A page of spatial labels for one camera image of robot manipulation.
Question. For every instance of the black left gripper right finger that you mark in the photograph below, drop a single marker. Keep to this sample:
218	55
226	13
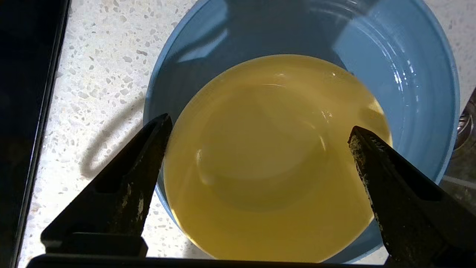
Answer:
416	216

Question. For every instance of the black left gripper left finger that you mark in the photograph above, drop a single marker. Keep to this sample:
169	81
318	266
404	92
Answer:
119	201

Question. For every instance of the stainless steel sink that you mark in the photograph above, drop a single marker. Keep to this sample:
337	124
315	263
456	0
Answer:
465	175

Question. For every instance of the black induction cooktop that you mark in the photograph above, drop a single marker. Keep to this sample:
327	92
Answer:
22	111

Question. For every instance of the blue plate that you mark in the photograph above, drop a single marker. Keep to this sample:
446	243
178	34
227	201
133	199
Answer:
409	74

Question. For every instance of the yellow bowl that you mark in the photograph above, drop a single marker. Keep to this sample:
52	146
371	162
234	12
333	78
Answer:
260	149

